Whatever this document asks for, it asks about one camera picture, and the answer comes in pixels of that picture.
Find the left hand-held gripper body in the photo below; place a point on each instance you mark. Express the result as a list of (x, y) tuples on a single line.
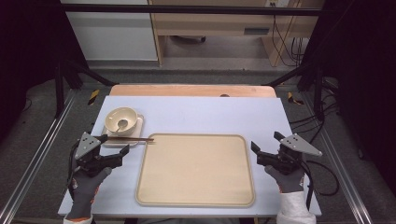
[(87, 146)]

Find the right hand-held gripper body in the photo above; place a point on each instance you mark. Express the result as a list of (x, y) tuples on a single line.
[(292, 155)]

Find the dark brown chopstick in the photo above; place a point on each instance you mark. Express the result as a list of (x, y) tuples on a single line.
[(137, 138)]

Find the small beige square plate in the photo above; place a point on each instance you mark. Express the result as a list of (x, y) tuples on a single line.
[(137, 132)]

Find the cream bowl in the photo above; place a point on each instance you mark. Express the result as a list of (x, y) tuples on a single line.
[(116, 116)]

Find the large beige tray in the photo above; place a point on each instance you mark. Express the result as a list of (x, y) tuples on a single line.
[(196, 171)]

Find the person's right hand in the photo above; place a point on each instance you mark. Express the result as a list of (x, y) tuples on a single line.
[(288, 182)]

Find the person's left hand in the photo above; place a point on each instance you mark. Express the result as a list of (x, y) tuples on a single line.
[(85, 189)]

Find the yellow black tape strip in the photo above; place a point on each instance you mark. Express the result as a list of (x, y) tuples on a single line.
[(291, 98), (93, 97)]

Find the black metal stand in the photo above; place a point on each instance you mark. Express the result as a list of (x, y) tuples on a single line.
[(59, 90), (318, 93)]

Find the wooden table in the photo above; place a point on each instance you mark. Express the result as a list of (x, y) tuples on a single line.
[(186, 90)]

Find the black curtain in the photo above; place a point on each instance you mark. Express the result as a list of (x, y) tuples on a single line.
[(28, 46), (364, 77)]

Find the white cabinet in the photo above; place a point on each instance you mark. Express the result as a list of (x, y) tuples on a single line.
[(112, 34)]

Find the light wooden desk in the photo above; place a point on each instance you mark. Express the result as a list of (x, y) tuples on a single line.
[(218, 21)]

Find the white power strip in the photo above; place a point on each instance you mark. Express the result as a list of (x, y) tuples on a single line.
[(277, 2)]

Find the aluminium rail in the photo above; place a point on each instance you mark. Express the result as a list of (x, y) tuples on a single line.
[(342, 168), (37, 155)]

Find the black horizontal frame bar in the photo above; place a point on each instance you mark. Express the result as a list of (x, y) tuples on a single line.
[(186, 9)]

